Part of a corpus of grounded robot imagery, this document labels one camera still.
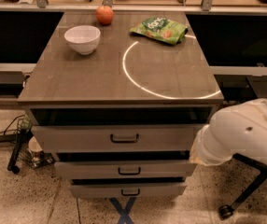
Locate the grey drawer cabinet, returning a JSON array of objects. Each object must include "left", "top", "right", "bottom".
[{"left": 16, "top": 11, "right": 225, "bottom": 201}]

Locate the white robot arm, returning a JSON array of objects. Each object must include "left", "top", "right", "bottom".
[{"left": 190, "top": 98, "right": 267, "bottom": 166}]

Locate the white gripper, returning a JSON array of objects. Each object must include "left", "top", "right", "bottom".
[{"left": 190, "top": 125, "right": 232, "bottom": 166}]

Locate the red apple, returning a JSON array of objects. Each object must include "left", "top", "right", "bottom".
[{"left": 95, "top": 6, "right": 114, "bottom": 25}]

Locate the white ceramic bowl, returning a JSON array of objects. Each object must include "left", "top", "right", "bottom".
[{"left": 64, "top": 25, "right": 101, "bottom": 55}]

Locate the grey drawer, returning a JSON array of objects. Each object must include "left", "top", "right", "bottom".
[
  {"left": 33, "top": 107, "right": 211, "bottom": 153},
  {"left": 55, "top": 160, "right": 196, "bottom": 180},
  {"left": 70, "top": 182, "right": 186, "bottom": 199}
]

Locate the grey bottom drawer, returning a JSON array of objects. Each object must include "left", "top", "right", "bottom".
[{"left": 70, "top": 182, "right": 186, "bottom": 199}]

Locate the black office chair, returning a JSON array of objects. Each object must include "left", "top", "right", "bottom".
[{"left": 217, "top": 67, "right": 267, "bottom": 220}]

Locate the black wire basket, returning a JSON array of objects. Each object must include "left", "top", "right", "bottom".
[{"left": 7, "top": 115, "right": 55, "bottom": 174}]

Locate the black cable on floor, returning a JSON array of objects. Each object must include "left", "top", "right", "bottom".
[{"left": 0, "top": 114, "right": 25, "bottom": 137}]

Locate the grey top drawer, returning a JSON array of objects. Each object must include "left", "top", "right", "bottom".
[{"left": 33, "top": 107, "right": 211, "bottom": 153}]

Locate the grey middle drawer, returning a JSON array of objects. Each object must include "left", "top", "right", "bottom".
[{"left": 55, "top": 160, "right": 196, "bottom": 180}]

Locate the green snack bag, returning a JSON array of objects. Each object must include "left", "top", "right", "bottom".
[{"left": 130, "top": 17, "right": 188, "bottom": 45}]

